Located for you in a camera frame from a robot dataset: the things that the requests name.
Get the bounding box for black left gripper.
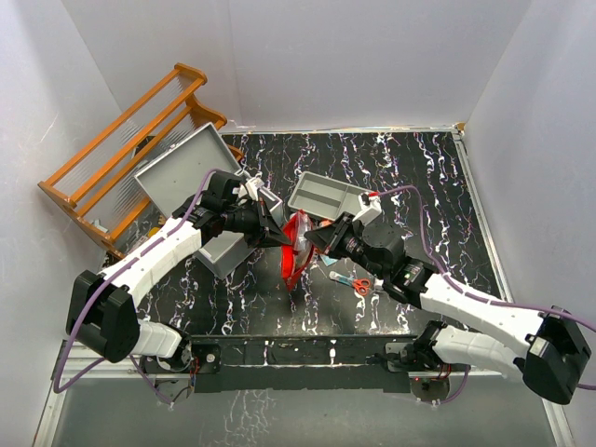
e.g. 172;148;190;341
223;196;292;249

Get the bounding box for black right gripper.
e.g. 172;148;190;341
305;212;387;280

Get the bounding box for red first aid kit pouch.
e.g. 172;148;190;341
280;210;314;291

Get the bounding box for grey metal medicine case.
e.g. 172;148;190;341
135;124;283;278

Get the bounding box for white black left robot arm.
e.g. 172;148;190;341
66;169;291;372

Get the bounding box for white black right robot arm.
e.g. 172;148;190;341
305;213;591;405

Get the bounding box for red white medicine box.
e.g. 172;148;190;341
134;227;160;250

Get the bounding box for blue white flat packet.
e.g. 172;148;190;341
319;254;338;266

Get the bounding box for grey plastic divider tray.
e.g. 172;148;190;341
287;171;369;221

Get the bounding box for orange wooden rack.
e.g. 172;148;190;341
38;63;227;258

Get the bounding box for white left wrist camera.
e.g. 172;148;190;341
237;177;264;201

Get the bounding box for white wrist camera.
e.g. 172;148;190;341
353;192;382;225
237;177;264;201

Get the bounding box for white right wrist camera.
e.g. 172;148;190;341
353;192;382;225

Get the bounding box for orange handled scissors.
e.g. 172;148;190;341
329;271;372;296

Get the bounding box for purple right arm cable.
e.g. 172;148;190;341
372;184;596;407

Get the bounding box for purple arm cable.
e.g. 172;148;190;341
53;167;220;406
372;184;596;407

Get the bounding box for black table front rail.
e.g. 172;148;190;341
129;332;467;395

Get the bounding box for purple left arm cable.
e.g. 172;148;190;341
53;167;220;406

